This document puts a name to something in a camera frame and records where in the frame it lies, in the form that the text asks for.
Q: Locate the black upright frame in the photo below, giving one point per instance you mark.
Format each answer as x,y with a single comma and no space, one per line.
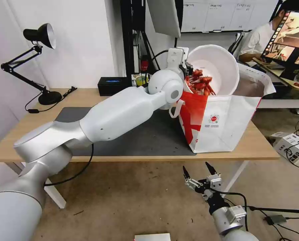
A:
129,37

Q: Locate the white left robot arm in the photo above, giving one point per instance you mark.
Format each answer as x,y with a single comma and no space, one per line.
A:
129,108

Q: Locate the white and red takeout bag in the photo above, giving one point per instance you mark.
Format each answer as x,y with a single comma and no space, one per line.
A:
227,120

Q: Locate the white wall board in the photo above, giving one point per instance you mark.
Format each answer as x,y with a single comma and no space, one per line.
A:
214,17

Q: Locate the small red device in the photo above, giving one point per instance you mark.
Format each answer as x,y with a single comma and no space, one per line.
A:
144,63

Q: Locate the white side desk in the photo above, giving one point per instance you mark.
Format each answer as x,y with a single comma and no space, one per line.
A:
277,100

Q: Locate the white robot front shell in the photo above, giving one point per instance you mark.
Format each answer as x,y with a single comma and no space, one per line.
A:
153,237

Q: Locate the dark grey table mat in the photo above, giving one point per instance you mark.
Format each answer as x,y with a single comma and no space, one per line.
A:
149,135

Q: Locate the white-backed monitor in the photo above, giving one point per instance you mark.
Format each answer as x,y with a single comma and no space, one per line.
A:
164,17

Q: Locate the black tripod leg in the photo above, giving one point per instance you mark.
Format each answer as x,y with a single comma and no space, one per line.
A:
277,210

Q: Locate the red crayfish shells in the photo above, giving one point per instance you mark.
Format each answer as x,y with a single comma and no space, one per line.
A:
199,81

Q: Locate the black desk lamp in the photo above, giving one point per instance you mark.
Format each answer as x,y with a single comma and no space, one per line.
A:
50,96

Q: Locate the grey power adapter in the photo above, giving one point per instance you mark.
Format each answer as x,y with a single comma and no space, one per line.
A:
277,219

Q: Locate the black-framed computer monitor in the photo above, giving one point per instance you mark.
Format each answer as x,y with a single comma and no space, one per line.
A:
290,37

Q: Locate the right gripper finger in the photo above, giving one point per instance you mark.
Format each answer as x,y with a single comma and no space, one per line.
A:
214,179
192,183

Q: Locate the person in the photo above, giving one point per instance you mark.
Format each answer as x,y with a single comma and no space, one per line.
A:
252,40

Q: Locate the wooden table with white legs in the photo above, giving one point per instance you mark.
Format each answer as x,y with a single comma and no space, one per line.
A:
18,140

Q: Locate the white round takeout bowl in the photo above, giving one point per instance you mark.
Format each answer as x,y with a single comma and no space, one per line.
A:
214,60

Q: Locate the black rectangular box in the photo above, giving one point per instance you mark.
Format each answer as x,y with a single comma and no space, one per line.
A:
111,87

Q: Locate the white cardboard box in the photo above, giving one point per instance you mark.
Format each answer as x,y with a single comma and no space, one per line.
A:
293,148

